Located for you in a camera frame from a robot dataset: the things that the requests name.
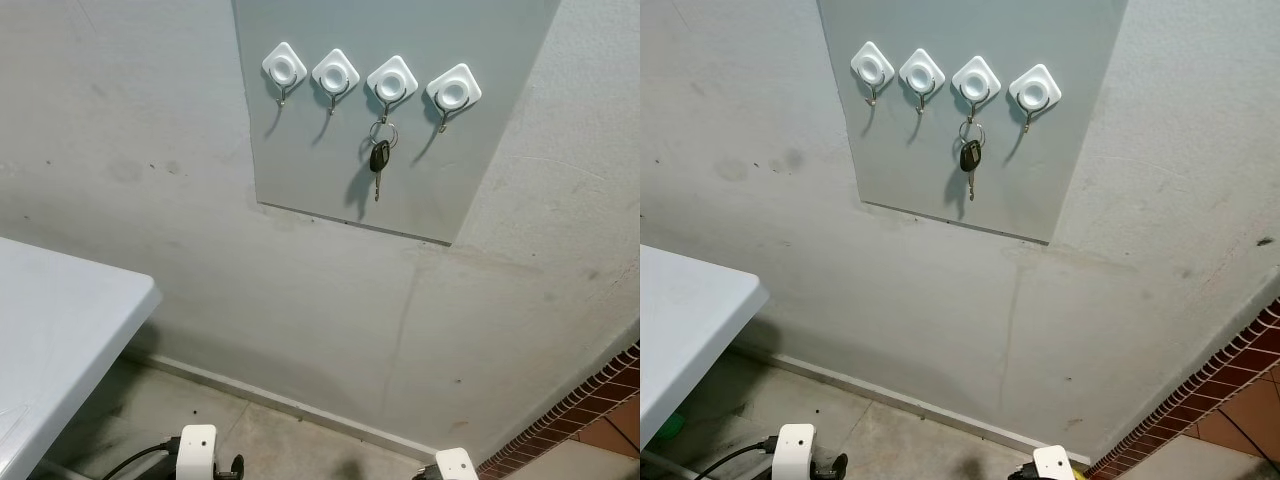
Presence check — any red brick floor edging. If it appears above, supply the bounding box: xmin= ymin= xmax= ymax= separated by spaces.
xmin=478 ymin=342 xmax=641 ymax=480
xmin=1088 ymin=300 xmax=1280 ymax=480

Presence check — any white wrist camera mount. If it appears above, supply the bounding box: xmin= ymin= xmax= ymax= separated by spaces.
xmin=777 ymin=424 xmax=816 ymax=480
xmin=1032 ymin=446 xmax=1076 ymax=480
xmin=177 ymin=425 xmax=218 ymax=480
xmin=436 ymin=448 xmax=479 ymax=480

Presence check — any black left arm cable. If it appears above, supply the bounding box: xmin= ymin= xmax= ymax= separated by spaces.
xmin=695 ymin=437 xmax=781 ymax=480
xmin=100 ymin=437 xmax=182 ymax=480

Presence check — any grey metal wall panel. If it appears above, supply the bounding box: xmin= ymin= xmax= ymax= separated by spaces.
xmin=817 ymin=0 xmax=1129 ymax=245
xmin=232 ymin=0 xmax=561 ymax=245

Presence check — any white square wall hook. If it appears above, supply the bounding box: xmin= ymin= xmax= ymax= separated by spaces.
xmin=262 ymin=41 xmax=309 ymax=107
xmin=898 ymin=48 xmax=947 ymax=116
xmin=366 ymin=55 xmax=420 ymax=123
xmin=1008 ymin=63 xmax=1063 ymax=134
xmin=311 ymin=48 xmax=361 ymax=117
xmin=851 ymin=41 xmax=897 ymax=107
xmin=426 ymin=63 xmax=483 ymax=134
xmin=951 ymin=55 xmax=1003 ymax=122

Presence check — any white plastic table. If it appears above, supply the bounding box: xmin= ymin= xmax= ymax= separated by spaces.
xmin=640 ymin=244 xmax=771 ymax=451
xmin=0 ymin=237 xmax=163 ymax=480

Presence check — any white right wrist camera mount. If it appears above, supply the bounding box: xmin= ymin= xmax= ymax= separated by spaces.
xmin=1032 ymin=446 xmax=1076 ymax=480
xmin=436 ymin=448 xmax=479 ymax=480

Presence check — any white wall skirting strip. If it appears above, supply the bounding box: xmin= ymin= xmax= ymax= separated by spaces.
xmin=735 ymin=345 xmax=1091 ymax=462
xmin=125 ymin=352 xmax=441 ymax=457

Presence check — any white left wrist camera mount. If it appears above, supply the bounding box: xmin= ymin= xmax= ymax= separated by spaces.
xmin=777 ymin=424 xmax=816 ymax=480
xmin=177 ymin=425 xmax=218 ymax=480

